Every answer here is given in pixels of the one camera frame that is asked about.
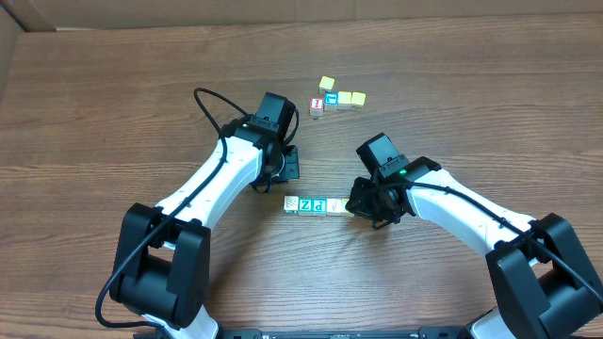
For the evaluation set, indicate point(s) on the yellow block right row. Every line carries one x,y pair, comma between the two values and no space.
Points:
357,101

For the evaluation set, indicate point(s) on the yellow block far top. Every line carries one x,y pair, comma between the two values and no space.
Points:
326,83

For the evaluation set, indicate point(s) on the yellow block row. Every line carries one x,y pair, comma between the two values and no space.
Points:
344,100
357,101

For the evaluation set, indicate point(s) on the red letter I block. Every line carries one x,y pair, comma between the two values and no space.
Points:
316,108

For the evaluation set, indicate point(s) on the white ice cream block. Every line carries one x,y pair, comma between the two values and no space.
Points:
334,207

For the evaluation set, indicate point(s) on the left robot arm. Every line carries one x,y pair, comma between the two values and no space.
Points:
160,275

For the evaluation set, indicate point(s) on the blue picture block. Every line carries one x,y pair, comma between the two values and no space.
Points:
330,101

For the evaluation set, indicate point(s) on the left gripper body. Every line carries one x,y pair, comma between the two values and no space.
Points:
289,167

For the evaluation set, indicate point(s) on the green letter Z block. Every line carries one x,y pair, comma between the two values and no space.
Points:
305,206

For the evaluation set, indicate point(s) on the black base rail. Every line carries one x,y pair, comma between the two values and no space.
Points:
421,333

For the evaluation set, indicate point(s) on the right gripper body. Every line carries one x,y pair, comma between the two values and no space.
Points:
359,201

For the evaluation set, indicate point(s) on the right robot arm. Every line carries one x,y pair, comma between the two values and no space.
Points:
544,282

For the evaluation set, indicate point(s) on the yellow letter K block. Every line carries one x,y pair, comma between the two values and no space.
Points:
344,211

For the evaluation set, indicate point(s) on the blue letter P block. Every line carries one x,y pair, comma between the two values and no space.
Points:
319,207

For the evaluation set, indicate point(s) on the yellow block middle row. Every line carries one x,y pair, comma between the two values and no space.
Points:
344,100

